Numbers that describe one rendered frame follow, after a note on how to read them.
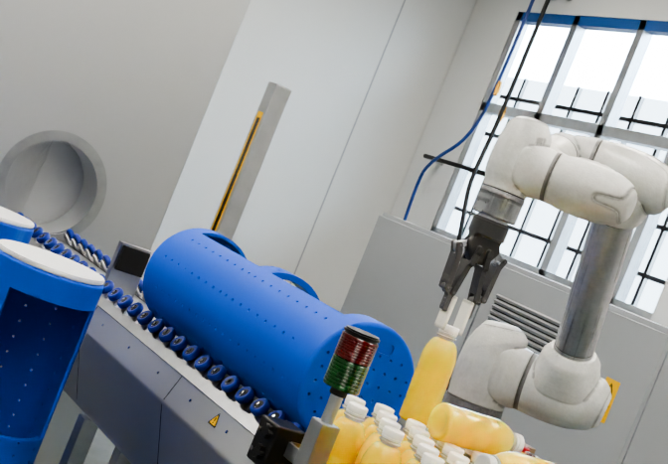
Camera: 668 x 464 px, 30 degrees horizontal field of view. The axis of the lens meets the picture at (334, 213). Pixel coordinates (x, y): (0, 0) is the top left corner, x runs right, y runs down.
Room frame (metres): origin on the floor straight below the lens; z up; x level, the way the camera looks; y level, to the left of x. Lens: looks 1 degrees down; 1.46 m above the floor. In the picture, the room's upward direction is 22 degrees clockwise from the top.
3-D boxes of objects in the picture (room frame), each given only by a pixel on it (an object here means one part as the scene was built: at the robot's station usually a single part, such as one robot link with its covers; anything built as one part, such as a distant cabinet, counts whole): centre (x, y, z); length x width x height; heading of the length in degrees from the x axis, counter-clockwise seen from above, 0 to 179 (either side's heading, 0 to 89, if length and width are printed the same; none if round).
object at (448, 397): (3.26, -0.52, 1.05); 0.22 x 0.18 x 0.06; 29
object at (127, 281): (3.67, 0.50, 1.00); 0.10 x 0.04 x 0.15; 123
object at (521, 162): (2.45, -0.31, 1.65); 0.13 x 0.11 x 0.16; 73
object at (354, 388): (2.03, -0.12, 1.18); 0.06 x 0.06 x 0.05
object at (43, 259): (3.06, 0.60, 1.03); 0.28 x 0.28 x 0.01
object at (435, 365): (2.46, -0.30, 1.18); 0.07 x 0.07 x 0.19
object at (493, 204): (2.46, -0.29, 1.55); 0.09 x 0.09 x 0.06
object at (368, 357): (2.03, -0.12, 1.23); 0.06 x 0.06 x 0.04
